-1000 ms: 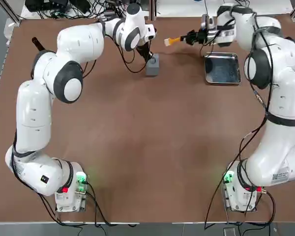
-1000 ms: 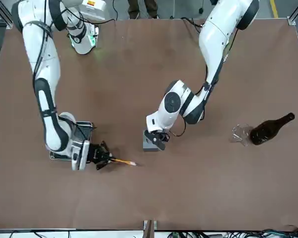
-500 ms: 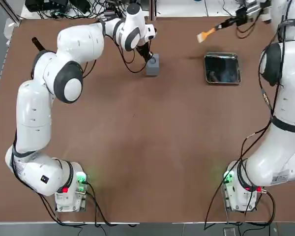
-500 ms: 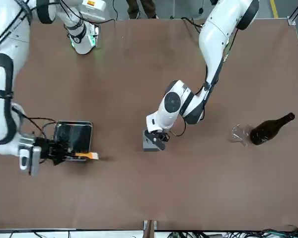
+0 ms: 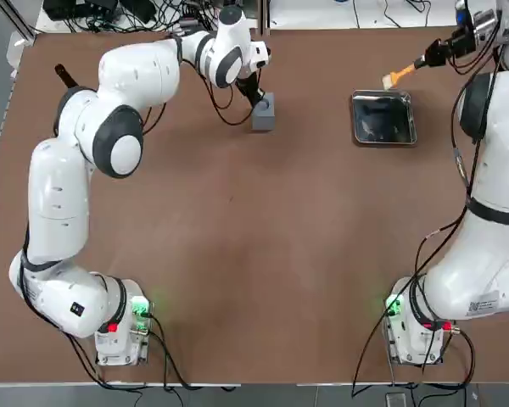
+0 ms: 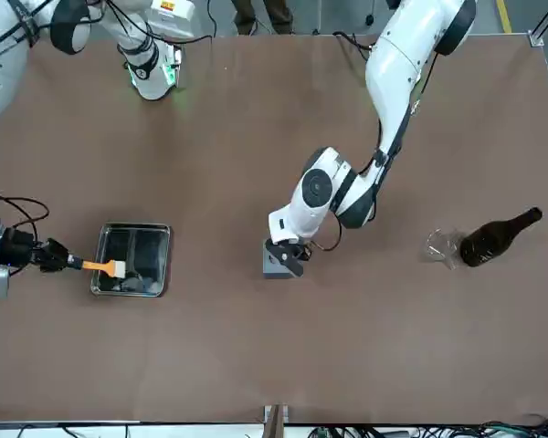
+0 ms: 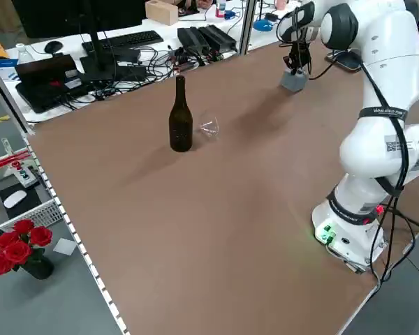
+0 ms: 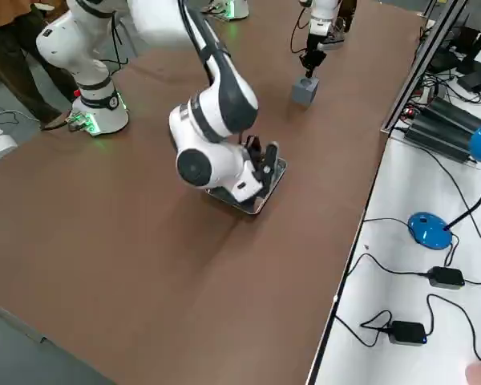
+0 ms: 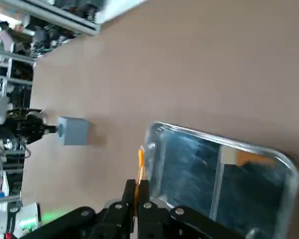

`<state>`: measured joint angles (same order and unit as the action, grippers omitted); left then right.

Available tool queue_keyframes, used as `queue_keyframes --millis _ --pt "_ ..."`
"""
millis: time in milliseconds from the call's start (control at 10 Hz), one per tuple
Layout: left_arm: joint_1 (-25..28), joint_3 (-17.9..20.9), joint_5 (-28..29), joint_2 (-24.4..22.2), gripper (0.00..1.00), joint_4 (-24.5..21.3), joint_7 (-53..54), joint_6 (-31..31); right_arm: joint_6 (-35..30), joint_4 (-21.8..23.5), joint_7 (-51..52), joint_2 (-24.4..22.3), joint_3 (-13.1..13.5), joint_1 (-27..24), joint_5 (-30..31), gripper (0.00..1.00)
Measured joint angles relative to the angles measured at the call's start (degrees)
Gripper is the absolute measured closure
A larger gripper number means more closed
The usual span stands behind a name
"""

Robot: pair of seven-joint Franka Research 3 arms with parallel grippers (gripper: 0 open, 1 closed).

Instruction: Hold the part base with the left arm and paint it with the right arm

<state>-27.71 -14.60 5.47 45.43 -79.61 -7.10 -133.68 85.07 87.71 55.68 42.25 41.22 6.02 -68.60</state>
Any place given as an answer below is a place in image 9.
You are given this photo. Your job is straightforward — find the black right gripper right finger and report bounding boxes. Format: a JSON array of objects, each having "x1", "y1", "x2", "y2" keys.
[{"x1": 137, "y1": 179, "x2": 247, "y2": 239}]

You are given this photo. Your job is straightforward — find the grey part base block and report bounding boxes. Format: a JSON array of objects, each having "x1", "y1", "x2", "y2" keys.
[{"x1": 56, "y1": 116, "x2": 90, "y2": 147}]

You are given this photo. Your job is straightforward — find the aluminium camera post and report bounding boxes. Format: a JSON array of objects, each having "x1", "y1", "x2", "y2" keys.
[{"x1": 22, "y1": 0, "x2": 101, "y2": 35}]

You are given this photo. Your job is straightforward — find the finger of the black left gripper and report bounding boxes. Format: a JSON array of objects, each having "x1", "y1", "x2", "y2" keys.
[
  {"x1": 14, "y1": 131, "x2": 44, "y2": 145},
  {"x1": 17, "y1": 116, "x2": 58, "y2": 134}
]

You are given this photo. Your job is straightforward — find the shiny metal tray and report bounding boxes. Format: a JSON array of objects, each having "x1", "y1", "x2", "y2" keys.
[{"x1": 144, "y1": 121, "x2": 299, "y2": 239}]

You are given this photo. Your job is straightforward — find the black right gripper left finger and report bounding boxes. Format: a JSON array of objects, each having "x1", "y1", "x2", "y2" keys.
[{"x1": 19, "y1": 179, "x2": 137, "y2": 239}]

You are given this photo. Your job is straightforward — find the cluttered storage shelf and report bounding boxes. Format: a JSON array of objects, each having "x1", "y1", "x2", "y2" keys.
[{"x1": 0, "y1": 14, "x2": 38, "y2": 200}]

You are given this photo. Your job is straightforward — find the orange handled paint brush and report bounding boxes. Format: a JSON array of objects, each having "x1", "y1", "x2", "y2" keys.
[{"x1": 135, "y1": 145, "x2": 148, "y2": 207}]

